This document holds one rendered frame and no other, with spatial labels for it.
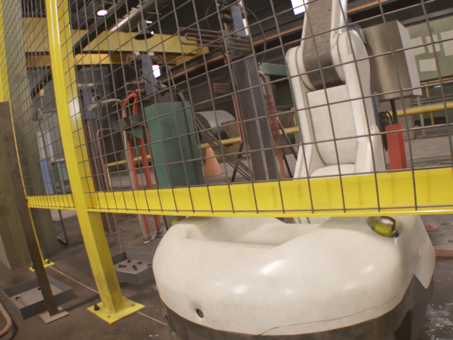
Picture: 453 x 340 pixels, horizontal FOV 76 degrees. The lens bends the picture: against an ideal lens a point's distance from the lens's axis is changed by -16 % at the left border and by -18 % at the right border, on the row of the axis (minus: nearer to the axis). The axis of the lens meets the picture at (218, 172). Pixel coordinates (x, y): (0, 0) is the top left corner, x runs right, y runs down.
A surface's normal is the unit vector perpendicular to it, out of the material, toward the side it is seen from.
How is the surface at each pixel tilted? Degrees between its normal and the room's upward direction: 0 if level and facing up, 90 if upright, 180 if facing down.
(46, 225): 90
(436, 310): 0
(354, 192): 90
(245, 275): 49
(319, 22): 54
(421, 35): 90
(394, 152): 90
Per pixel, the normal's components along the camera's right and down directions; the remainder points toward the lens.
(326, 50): -0.69, -0.13
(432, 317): -0.18, -0.98
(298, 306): -0.29, 0.11
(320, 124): -0.67, 0.19
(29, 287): 0.74, -0.08
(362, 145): -0.62, -0.44
